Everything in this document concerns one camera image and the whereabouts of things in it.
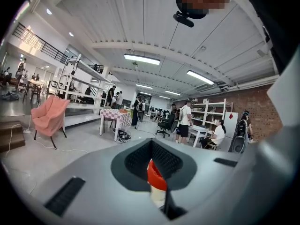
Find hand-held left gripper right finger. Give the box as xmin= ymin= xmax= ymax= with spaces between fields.
xmin=152 ymin=141 xmax=183 ymax=180

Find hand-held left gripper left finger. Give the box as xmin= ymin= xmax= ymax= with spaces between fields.
xmin=125 ymin=140 xmax=153 ymax=180

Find orange toy block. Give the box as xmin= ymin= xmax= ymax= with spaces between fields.
xmin=147 ymin=159 xmax=168 ymax=192

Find cream toy block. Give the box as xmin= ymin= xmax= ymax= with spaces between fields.
xmin=150 ymin=184 xmax=168 ymax=208

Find black office chair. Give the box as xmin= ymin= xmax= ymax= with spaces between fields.
xmin=155 ymin=113 xmax=177 ymax=139

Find white table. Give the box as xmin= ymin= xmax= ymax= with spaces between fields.
xmin=187 ymin=124 xmax=210 ymax=148

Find checkered cloth table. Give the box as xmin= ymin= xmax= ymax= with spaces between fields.
xmin=99 ymin=108 xmax=133 ymax=142

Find low white shelving rack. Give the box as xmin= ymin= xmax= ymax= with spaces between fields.
xmin=190 ymin=98 xmax=234 ymax=131

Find white refrigerator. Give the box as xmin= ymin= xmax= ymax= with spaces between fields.
xmin=218 ymin=111 xmax=240 ymax=153

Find pink armchair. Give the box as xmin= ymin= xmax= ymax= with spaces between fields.
xmin=30 ymin=95 xmax=71 ymax=150

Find tall white shelving rack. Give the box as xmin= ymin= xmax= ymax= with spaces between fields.
xmin=55 ymin=53 xmax=111 ymax=128

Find brown wooden steps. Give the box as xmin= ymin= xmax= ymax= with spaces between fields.
xmin=0 ymin=120 xmax=26 ymax=153

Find wooden high table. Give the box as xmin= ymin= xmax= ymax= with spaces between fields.
xmin=22 ymin=79 xmax=45 ymax=106

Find black balcony railing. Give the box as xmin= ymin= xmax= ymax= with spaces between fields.
xmin=12 ymin=22 xmax=69 ymax=64

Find black cable bundle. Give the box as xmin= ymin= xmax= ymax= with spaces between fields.
xmin=113 ymin=128 xmax=132 ymax=143

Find white floor cable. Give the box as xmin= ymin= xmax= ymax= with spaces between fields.
xmin=4 ymin=123 xmax=90 ymax=159

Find black head-mounted camera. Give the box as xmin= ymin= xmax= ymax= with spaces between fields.
xmin=172 ymin=0 xmax=209 ymax=28

